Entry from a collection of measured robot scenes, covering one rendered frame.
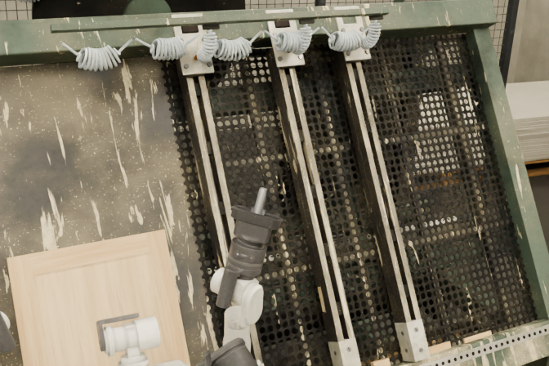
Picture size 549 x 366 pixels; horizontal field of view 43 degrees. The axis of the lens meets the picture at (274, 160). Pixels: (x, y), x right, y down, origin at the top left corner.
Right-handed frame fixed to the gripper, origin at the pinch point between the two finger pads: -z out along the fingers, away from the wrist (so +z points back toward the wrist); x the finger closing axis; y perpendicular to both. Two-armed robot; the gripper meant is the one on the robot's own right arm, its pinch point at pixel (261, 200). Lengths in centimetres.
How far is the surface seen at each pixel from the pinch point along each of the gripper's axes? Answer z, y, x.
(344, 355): 50, 41, -32
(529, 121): -19, 463, -156
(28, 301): 45, 5, 54
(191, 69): -22, 43, 35
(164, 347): 54, 20, 18
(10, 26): -23, 20, 81
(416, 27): -53, 95, -28
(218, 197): 12.6, 41.0, 17.2
